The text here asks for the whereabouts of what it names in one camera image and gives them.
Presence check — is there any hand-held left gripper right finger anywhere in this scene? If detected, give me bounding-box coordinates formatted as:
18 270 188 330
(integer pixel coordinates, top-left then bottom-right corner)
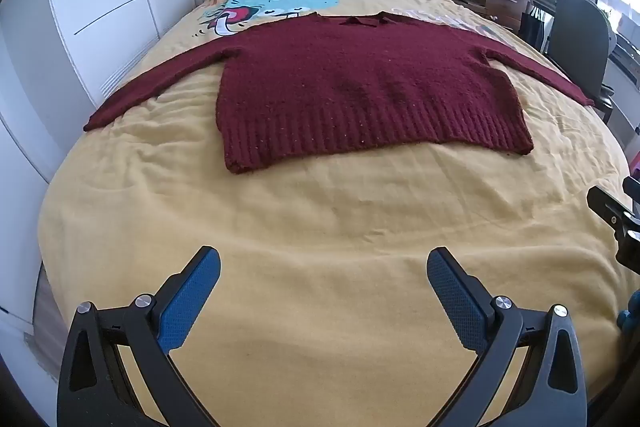
426 247 588 427

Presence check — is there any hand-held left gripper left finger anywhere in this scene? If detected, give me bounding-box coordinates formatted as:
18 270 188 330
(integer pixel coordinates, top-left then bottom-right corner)
56 245 222 427

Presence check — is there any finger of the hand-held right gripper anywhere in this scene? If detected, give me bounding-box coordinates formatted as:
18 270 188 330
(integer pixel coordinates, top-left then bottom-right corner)
623 177 640 212
587 185 632 233

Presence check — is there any maroon knitted sweater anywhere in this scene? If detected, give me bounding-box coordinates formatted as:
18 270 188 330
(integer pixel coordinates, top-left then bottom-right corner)
82 11 595 175

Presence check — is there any person's right hand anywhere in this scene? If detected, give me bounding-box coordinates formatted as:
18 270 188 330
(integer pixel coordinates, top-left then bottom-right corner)
617 268 640 339

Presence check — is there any yellow printed blanket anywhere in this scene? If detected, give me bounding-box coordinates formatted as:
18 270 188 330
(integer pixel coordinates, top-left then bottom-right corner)
39 0 632 427

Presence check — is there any grey office chair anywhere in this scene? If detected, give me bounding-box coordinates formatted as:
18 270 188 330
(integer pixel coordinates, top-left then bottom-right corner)
544 0 618 108

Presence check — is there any black bag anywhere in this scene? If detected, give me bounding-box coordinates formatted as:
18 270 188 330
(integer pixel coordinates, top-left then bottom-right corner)
520 7 551 50

